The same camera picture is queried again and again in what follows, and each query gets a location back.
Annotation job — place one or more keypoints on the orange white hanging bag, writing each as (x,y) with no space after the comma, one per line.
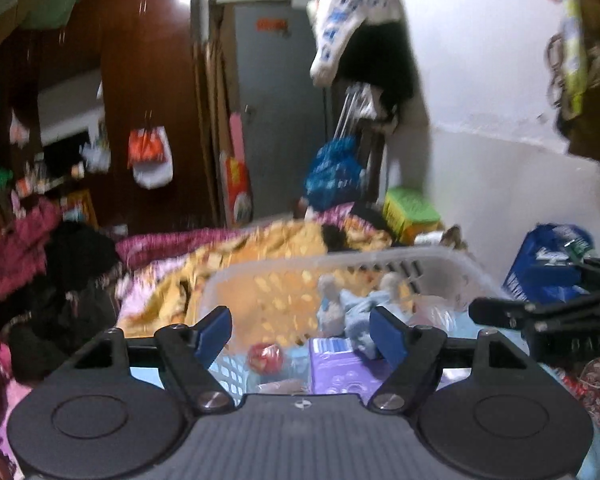
(150,157)

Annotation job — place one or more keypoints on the grey metal door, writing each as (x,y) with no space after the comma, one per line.
(283,114)

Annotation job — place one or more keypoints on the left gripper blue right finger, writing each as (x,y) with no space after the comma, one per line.
(390,335)

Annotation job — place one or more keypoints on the green plastic box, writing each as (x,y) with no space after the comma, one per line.
(408,214)

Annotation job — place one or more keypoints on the dark red wooden wardrobe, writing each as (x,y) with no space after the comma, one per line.
(144,51)

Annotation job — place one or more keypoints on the clear plastic perforated basket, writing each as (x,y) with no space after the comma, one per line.
(302,325)

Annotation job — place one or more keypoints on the blue shopping bag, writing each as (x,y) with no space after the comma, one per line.
(544,270)

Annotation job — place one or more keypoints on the purple cardboard box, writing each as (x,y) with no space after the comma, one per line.
(337,369)

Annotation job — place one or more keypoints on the red round toy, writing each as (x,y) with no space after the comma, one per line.
(265,358)

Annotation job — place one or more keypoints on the black hanging garment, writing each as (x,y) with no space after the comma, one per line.
(379,55)

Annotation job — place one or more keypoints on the blue plastic bag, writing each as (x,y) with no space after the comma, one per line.
(335,176)

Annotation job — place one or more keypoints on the brown hanging jacket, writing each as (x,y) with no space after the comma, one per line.
(573,56)

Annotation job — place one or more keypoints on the maroon plaid cloth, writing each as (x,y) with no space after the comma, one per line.
(22,248)

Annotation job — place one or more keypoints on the yellow patterned blanket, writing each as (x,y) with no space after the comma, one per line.
(169,291)

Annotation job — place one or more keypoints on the white printed hanging shirt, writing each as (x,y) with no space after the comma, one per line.
(334,23)

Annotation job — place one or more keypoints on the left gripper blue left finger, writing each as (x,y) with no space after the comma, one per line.
(212,333)

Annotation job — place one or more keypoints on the clear plastic bag with white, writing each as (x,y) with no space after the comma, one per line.
(433,311)

